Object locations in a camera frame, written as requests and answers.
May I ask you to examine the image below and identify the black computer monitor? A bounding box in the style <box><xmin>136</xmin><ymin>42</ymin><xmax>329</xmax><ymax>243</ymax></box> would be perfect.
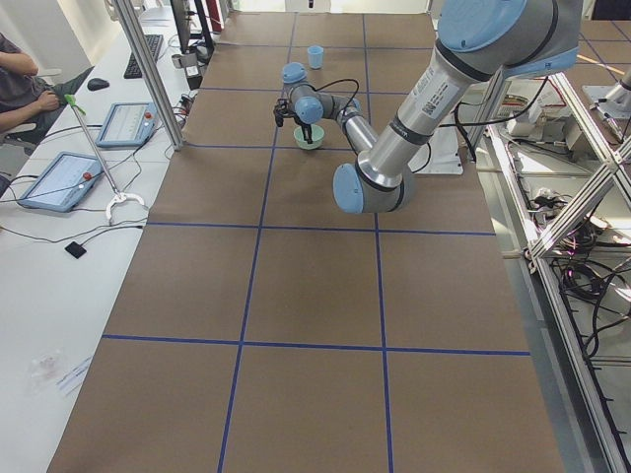
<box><xmin>170</xmin><ymin>0</ymin><xmax>214</xmax><ymax>64</ymax></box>

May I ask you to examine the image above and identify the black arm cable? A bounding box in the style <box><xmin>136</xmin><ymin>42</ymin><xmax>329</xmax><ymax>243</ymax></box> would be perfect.
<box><xmin>310</xmin><ymin>73</ymin><xmax>553</xmax><ymax>173</ymax></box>

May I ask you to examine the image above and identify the black keyboard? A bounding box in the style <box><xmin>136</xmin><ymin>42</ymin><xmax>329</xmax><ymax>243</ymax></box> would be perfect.
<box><xmin>122</xmin><ymin>34</ymin><xmax>165</xmax><ymax>80</ymax></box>

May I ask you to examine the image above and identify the blue teach pendant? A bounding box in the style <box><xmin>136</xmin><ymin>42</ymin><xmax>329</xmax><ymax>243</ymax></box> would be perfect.
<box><xmin>96</xmin><ymin>102</ymin><xmax>157</xmax><ymax>149</ymax></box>
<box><xmin>18</xmin><ymin>152</ymin><xmax>103</xmax><ymax>213</ymax></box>

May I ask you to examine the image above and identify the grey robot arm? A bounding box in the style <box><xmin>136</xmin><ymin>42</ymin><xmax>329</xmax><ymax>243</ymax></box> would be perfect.
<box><xmin>273</xmin><ymin>0</ymin><xmax>582</xmax><ymax>214</ymax></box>

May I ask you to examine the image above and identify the long metal grabber stick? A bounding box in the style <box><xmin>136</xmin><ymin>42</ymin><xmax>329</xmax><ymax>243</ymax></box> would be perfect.
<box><xmin>64</xmin><ymin>95</ymin><xmax>148</xmax><ymax>225</ymax></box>

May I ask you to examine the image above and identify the aluminium side rack frame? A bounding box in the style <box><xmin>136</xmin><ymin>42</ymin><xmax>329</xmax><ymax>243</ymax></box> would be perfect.
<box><xmin>472</xmin><ymin>19</ymin><xmax>631</xmax><ymax>473</ymax></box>

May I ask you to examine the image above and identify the clear plastic bag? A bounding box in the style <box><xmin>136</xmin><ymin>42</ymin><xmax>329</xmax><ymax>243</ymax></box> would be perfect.
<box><xmin>26</xmin><ymin>349</ymin><xmax>67</xmax><ymax>395</ymax></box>

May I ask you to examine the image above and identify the white camera pole base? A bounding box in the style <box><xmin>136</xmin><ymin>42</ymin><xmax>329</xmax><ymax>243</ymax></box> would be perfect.
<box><xmin>409</xmin><ymin>127</ymin><xmax>463</xmax><ymax>175</ymax></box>

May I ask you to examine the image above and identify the seated person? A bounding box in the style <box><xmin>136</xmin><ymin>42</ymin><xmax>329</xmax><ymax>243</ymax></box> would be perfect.
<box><xmin>0</xmin><ymin>34</ymin><xmax>93</xmax><ymax>146</ymax></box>

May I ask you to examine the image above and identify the aluminium frame post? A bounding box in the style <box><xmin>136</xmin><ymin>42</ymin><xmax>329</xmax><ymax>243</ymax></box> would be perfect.
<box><xmin>112</xmin><ymin>0</ymin><xmax>183</xmax><ymax>152</ymax></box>

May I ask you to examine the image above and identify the light blue plastic cup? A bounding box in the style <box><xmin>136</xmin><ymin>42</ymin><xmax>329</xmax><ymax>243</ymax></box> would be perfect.
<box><xmin>307</xmin><ymin>44</ymin><xmax>324</xmax><ymax>70</ymax></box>

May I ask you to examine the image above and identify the small black square pad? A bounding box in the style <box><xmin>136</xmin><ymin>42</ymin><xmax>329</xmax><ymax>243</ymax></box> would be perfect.
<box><xmin>64</xmin><ymin>241</ymin><xmax>87</xmax><ymax>259</ymax></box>

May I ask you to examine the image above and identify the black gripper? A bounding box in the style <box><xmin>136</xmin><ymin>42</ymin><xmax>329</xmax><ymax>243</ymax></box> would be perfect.
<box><xmin>291</xmin><ymin>111</ymin><xmax>313</xmax><ymax>144</ymax></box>

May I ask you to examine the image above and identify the near blue teach pendant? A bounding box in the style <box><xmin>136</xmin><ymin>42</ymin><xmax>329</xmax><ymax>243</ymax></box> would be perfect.
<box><xmin>18</xmin><ymin>152</ymin><xmax>103</xmax><ymax>213</ymax></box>

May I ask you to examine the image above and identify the black computer mouse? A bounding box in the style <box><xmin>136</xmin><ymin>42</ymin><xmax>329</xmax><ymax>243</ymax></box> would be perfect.
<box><xmin>87</xmin><ymin>78</ymin><xmax>109</xmax><ymax>92</ymax></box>

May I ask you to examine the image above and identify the far blue teach pendant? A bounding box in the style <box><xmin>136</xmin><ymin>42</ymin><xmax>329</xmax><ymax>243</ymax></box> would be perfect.
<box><xmin>96</xmin><ymin>102</ymin><xmax>157</xmax><ymax>149</ymax></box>

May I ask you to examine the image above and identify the light green ceramic bowl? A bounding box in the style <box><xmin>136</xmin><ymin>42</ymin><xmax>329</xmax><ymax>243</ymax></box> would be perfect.
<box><xmin>293</xmin><ymin>124</ymin><xmax>324</xmax><ymax>151</ymax></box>

